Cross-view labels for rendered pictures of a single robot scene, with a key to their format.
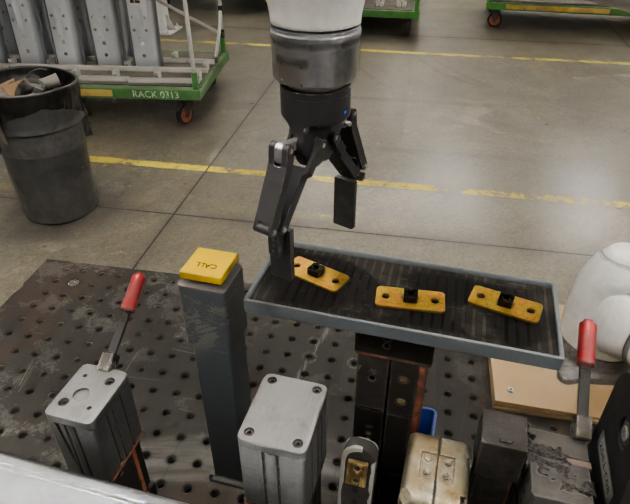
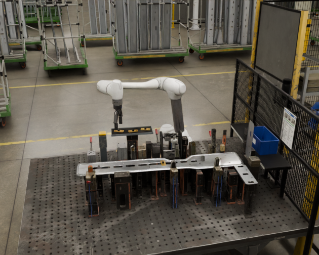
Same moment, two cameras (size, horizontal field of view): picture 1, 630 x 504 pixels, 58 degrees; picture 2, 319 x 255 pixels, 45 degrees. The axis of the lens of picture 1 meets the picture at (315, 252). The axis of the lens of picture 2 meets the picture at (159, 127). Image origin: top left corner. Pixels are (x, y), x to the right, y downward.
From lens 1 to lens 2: 2.72 m
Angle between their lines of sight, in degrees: 23
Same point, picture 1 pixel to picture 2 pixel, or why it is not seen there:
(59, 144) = not seen: outside the picture
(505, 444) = (149, 143)
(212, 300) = (104, 137)
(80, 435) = (92, 157)
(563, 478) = (156, 145)
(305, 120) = (117, 109)
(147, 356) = (74, 168)
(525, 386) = not seen: hidden behind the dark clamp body
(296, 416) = (123, 145)
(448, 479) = (143, 147)
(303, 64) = (117, 102)
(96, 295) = (51, 162)
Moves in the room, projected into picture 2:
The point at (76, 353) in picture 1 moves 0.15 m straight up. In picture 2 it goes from (57, 171) to (55, 157)
